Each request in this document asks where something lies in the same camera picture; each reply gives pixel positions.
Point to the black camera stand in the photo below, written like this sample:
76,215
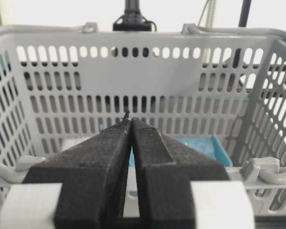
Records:
132,19

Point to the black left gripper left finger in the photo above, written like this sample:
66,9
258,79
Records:
93,175

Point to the grey plastic shopping basket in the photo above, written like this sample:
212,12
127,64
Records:
58,88

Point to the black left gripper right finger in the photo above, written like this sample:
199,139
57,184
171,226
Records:
164,169

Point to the grey basket handle far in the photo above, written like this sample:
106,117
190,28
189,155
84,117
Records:
188,28

